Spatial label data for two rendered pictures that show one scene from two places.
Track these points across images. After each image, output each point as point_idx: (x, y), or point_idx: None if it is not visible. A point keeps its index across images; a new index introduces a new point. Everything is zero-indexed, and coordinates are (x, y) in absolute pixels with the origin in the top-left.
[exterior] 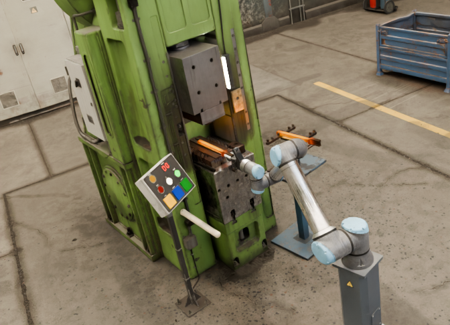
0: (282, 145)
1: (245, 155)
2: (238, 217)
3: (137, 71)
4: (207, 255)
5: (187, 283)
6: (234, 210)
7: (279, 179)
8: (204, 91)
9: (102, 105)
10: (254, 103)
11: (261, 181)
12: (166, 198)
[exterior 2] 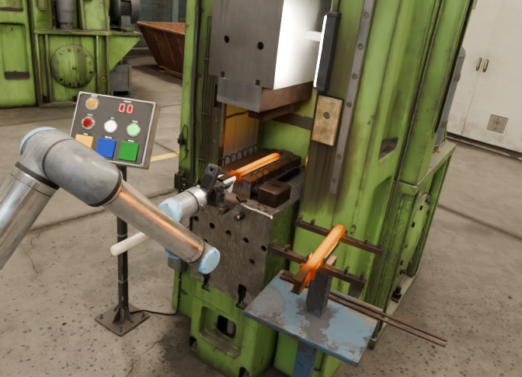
0: (50, 133)
1: (258, 208)
2: (214, 289)
3: None
4: None
5: (119, 286)
6: (210, 273)
7: (185, 261)
8: (235, 43)
9: None
10: (366, 155)
11: None
12: (81, 136)
